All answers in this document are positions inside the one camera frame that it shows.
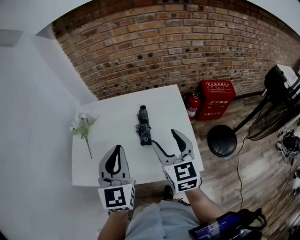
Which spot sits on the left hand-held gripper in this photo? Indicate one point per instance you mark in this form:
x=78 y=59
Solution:
x=114 y=199

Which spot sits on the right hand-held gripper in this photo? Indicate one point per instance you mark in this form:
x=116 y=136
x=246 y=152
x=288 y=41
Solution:
x=184 y=174

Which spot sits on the dark plaid umbrella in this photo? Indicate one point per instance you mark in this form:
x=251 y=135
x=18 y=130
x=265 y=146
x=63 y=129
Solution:
x=143 y=126

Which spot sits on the person's left forearm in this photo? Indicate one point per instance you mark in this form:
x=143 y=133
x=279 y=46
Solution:
x=114 y=225

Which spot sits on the person's right forearm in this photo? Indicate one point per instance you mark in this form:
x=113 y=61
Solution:
x=202 y=206

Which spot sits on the person's black shoe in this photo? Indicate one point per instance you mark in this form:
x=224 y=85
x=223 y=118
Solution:
x=168 y=192

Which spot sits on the red fire extinguisher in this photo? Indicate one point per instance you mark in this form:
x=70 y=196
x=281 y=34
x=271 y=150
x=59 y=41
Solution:
x=192 y=106

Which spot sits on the white artificial flower bouquet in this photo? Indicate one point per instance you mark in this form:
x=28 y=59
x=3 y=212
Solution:
x=82 y=127

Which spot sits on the red fire extinguisher cabinet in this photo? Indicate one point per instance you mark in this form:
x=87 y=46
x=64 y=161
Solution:
x=214 y=103

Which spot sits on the person's light blue clothing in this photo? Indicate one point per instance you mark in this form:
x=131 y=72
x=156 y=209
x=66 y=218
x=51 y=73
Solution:
x=161 y=222

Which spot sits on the white box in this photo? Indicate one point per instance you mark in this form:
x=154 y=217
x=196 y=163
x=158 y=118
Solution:
x=289 y=70

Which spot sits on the black pedestal fan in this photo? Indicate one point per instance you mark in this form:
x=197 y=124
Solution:
x=222 y=140

